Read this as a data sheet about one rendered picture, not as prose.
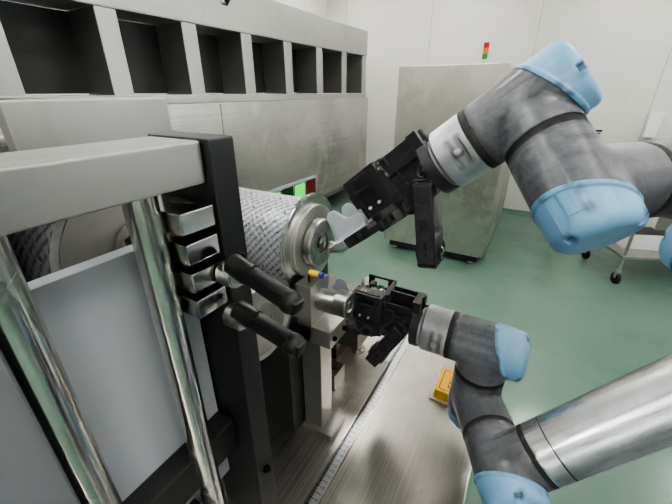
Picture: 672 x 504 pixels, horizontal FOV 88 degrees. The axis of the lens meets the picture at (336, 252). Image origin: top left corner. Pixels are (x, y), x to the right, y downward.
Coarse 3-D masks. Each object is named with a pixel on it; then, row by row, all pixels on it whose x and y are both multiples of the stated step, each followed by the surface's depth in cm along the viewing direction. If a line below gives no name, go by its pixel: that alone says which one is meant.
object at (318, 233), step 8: (312, 224) 51; (320, 224) 51; (328, 224) 54; (304, 232) 50; (312, 232) 50; (320, 232) 52; (328, 232) 54; (304, 240) 50; (312, 240) 50; (320, 240) 52; (328, 240) 55; (304, 248) 51; (312, 248) 51; (320, 248) 53; (304, 256) 51; (312, 256) 51; (320, 256) 54; (328, 256) 56; (312, 264) 52; (320, 264) 54
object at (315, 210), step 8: (312, 208) 51; (320, 208) 53; (304, 216) 49; (312, 216) 51; (320, 216) 53; (296, 224) 49; (304, 224) 50; (296, 232) 49; (296, 240) 49; (296, 248) 49; (296, 256) 50; (296, 264) 50; (304, 264) 52; (296, 272) 52; (304, 272) 53
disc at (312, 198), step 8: (304, 200) 50; (312, 200) 52; (320, 200) 54; (296, 208) 49; (304, 208) 50; (328, 208) 57; (288, 216) 48; (296, 216) 49; (288, 224) 48; (288, 232) 48; (288, 240) 49; (280, 248) 48; (288, 248) 49; (280, 256) 48; (288, 256) 49; (288, 264) 50; (288, 272) 50; (288, 280) 51; (296, 280) 53
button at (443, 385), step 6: (444, 372) 73; (450, 372) 73; (444, 378) 71; (450, 378) 71; (438, 384) 70; (444, 384) 70; (450, 384) 70; (438, 390) 69; (444, 390) 68; (438, 396) 69; (444, 396) 68
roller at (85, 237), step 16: (112, 208) 28; (64, 224) 25; (80, 224) 26; (96, 224) 27; (112, 224) 28; (64, 240) 25; (80, 240) 26; (96, 240) 27; (112, 240) 28; (64, 256) 25; (80, 256) 26; (96, 256) 27
